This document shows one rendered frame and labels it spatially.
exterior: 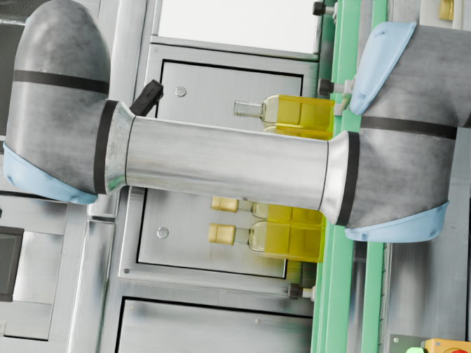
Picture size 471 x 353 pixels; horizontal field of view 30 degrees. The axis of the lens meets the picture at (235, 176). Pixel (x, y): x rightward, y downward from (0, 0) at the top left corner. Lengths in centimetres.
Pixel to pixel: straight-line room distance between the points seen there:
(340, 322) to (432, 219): 38
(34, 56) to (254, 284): 74
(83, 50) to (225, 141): 20
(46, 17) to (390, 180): 45
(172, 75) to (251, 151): 73
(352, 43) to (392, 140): 59
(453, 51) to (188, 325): 82
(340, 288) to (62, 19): 61
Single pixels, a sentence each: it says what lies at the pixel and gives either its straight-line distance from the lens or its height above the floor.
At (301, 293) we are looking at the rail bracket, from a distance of 156.
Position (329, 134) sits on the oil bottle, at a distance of 156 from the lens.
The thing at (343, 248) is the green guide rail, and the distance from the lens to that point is 140.
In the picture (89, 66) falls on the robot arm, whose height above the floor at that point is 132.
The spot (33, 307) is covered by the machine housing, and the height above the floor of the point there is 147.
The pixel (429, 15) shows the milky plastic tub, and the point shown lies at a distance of 157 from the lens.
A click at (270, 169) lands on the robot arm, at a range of 103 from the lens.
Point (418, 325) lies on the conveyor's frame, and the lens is 139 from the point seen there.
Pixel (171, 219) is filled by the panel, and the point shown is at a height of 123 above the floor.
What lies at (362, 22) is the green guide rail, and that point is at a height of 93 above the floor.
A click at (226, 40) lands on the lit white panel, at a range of 177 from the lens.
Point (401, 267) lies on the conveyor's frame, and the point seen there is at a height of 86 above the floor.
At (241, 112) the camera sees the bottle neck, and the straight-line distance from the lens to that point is 157.
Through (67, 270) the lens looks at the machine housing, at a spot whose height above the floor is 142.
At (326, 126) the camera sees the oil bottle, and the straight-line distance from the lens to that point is 156.
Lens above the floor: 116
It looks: 1 degrees down
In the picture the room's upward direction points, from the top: 84 degrees counter-clockwise
